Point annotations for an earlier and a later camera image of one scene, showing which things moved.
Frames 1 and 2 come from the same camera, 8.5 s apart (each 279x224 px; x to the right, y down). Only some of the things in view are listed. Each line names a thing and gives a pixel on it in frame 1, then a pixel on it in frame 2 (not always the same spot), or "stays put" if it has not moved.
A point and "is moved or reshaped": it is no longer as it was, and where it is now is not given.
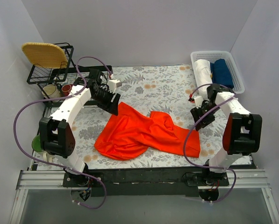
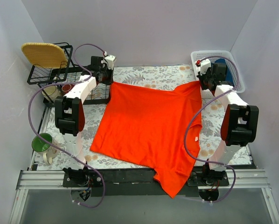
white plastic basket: [239, 87] stays put
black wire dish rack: [50, 80] stays put
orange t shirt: [126, 133] is moved or reshaped
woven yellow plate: [45, 55] stays put
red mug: [66, 89] stays put
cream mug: [52, 91] stays put
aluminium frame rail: [46, 179] stays put
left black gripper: [104, 97] -> [106, 76]
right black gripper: [205, 114] -> [205, 81]
